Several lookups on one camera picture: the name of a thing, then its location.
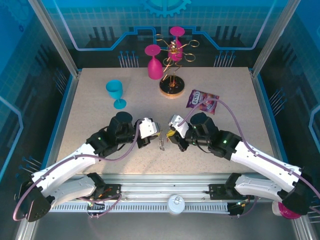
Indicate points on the pink white cup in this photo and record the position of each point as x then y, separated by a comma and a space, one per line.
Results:
285, 212

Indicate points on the pink plastic goblet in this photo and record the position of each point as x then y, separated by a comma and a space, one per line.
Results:
154, 68
177, 31

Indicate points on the aluminium side rail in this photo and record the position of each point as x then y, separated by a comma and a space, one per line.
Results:
62, 120
267, 117

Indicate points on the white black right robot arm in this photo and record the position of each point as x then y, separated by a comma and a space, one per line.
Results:
260, 160

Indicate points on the purple candy bag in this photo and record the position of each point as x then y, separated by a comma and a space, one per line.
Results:
197, 98

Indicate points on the white round knob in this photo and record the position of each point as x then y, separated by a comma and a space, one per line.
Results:
176, 203

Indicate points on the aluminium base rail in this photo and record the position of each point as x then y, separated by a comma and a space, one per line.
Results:
162, 187

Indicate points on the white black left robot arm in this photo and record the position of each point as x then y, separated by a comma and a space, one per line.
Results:
65, 162

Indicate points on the teal plastic goblet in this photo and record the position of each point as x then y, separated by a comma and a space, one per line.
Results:
114, 90

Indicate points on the silver metal keyring plate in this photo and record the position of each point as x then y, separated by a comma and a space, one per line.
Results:
162, 143

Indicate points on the aluminium frame post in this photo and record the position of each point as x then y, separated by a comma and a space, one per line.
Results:
57, 40
270, 40

